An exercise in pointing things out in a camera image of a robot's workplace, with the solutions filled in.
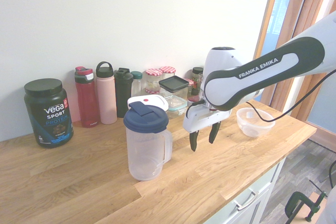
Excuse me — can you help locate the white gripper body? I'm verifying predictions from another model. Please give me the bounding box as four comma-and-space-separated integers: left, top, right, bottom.
183, 102, 232, 133

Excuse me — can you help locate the pink bottle with black lid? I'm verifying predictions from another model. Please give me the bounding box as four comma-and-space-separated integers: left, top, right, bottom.
95, 61, 118, 125

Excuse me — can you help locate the tall clear glass jar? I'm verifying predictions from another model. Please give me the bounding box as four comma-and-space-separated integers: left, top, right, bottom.
198, 73, 205, 96

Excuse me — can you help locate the pale green cabinet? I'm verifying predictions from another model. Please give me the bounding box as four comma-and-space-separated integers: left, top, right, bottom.
208, 155, 287, 224

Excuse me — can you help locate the clear pitcher with blue lid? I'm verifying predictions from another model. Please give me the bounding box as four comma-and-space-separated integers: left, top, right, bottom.
123, 101, 173, 182

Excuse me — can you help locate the glass container with teal clips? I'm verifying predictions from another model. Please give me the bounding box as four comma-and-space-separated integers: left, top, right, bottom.
165, 95, 188, 119

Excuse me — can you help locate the square container with black lid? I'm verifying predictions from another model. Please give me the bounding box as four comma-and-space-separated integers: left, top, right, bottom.
158, 75, 190, 104

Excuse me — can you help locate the metal drawer handle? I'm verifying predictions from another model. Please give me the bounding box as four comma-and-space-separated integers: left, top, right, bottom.
233, 191, 257, 211

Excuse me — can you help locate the dark jar with black lid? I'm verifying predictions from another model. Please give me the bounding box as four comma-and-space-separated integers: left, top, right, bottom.
191, 67, 205, 96

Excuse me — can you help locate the red water bottle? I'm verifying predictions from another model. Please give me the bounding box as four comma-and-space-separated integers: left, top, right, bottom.
74, 66, 101, 129

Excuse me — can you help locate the clear bottle with teal lid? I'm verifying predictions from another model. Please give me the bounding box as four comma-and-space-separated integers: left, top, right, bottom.
130, 70, 144, 98

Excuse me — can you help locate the black Vega protein tub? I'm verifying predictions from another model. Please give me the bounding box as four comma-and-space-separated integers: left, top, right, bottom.
23, 78, 75, 149

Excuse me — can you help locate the green clamp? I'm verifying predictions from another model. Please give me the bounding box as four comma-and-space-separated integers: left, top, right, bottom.
285, 180, 328, 222

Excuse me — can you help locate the wooden door frame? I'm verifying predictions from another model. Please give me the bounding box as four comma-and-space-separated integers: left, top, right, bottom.
253, 0, 284, 58

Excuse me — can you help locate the clear plastic bowl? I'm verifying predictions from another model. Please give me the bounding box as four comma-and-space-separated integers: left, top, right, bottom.
235, 108, 276, 138

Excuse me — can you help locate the black shaker bottle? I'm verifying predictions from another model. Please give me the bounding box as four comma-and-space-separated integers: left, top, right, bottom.
114, 67, 134, 119

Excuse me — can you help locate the small jar red checked lid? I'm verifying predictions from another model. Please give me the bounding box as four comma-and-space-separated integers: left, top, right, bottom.
183, 78, 195, 97

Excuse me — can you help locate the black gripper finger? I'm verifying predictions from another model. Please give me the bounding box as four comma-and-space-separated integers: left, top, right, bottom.
208, 121, 222, 145
189, 130, 200, 153

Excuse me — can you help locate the wooden glazed door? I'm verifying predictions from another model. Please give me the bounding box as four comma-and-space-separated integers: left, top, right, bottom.
270, 0, 336, 154

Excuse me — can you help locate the jar with red checked lid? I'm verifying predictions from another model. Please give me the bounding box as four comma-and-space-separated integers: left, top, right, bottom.
145, 68, 162, 95
159, 66, 176, 80

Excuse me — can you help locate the cereal container with white lid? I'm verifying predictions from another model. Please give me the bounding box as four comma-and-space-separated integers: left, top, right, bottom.
127, 94, 169, 112

